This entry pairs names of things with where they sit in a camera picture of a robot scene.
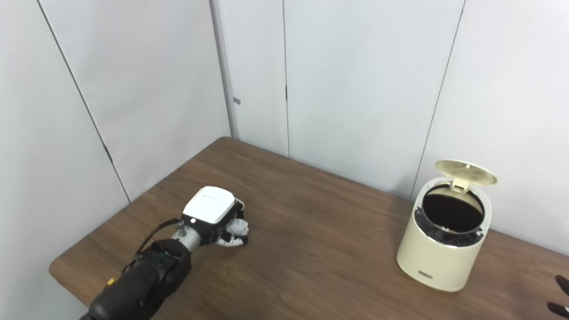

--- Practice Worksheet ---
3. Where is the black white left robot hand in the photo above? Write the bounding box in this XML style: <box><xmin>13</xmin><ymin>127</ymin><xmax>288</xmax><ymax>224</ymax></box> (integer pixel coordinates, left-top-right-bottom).
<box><xmin>182</xmin><ymin>186</ymin><xmax>249</xmax><ymax>248</ymax></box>

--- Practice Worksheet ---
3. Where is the cream-colored round bin lid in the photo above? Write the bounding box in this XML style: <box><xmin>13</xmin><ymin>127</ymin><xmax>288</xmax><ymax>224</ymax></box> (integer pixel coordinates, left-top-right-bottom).
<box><xmin>435</xmin><ymin>160</ymin><xmax>497</xmax><ymax>192</ymax></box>

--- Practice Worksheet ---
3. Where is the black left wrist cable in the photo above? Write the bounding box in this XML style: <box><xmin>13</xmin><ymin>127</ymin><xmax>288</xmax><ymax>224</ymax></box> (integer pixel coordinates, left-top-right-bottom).
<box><xmin>122</xmin><ymin>218</ymin><xmax>187</xmax><ymax>274</ymax></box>

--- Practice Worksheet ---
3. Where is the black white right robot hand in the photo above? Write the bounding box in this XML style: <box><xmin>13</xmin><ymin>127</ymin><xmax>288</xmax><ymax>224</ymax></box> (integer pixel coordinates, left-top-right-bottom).
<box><xmin>547</xmin><ymin>275</ymin><xmax>569</xmax><ymax>317</ymax></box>

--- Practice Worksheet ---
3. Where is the white paper ball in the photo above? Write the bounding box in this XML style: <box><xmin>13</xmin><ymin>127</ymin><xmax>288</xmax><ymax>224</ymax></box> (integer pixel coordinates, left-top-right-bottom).
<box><xmin>226</xmin><ymin>219</ymin><xmax>249</xmax><ymax>236</ymax></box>

